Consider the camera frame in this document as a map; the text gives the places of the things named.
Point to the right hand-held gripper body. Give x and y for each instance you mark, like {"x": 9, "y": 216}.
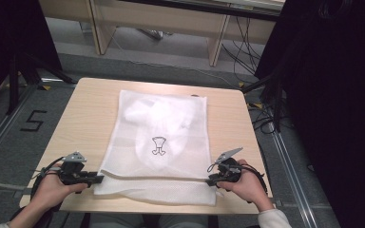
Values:
{"x": 229, "y": 169}

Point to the yellow tape piece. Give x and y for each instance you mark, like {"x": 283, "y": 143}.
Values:
{"x": 46, "y": 87}
{"x": 240, "y": 84}
{"x": 257, "y": 105}

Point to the person's right hand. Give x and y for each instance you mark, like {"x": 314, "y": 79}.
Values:
{"x": 250, "y": 190}

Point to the light wooden desk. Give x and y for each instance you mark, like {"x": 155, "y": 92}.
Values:
{"x": 158, "y": 19}

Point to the white garment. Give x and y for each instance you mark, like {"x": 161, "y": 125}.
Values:
{"x": 158, "y": 114}

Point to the black table leg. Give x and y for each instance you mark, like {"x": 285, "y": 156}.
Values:
{"x": 85, "y": 220}
{"x": 213, "y": 222}

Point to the person's left hand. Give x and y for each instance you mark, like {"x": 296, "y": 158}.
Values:
{"x": 52, "y": 191}

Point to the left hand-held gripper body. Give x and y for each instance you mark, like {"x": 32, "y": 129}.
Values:
{"x": 71, "y": 171}

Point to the person's legs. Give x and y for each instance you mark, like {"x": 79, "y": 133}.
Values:
{"x": 117, "y": 221}

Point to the black curtain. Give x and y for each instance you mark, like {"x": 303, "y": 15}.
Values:
{"x": 12, "y": 28}
{"x": 336, "y": 95}

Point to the black metal stand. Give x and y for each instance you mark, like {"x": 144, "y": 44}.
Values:
{"x": 277, "y": 107}
{"x": 12, "y": 88}

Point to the white mesh laundry bag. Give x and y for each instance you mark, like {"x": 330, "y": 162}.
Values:
{"x": 158, "y": 190}

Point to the grey object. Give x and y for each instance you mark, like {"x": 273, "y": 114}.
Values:
{"x": 155, "y": 34}

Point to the metal floor rail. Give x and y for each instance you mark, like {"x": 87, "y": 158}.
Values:
{"x": 290, "y": 177}
{"x": 0, "y": 133}

